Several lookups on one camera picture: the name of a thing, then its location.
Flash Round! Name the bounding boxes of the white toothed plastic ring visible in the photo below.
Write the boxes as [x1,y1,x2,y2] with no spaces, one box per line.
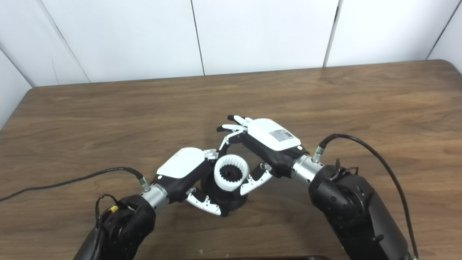
[214,154,250,192]

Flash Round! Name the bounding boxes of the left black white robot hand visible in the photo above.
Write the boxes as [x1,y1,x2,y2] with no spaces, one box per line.
[140,147,229,217]

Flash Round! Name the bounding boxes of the round black plastic part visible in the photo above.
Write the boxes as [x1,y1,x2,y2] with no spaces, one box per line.
[200,164,249,214]

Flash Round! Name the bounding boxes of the right thin wrist wire loop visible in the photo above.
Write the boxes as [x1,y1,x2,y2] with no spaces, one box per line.
[330,158,360,181]

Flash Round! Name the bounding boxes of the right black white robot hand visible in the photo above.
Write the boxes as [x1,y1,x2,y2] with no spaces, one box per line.
[217,115,325,197]

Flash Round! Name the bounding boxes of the thin wrist wire loop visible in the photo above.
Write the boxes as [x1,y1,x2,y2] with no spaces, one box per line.
[94,194,120,229]
[330,158,360,181]

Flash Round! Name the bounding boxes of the left thin wrist wire loop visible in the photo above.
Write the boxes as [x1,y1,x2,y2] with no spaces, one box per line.
[94,194,120,229]

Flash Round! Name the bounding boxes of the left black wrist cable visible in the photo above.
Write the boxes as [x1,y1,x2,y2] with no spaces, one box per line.
[0,167,151,203]

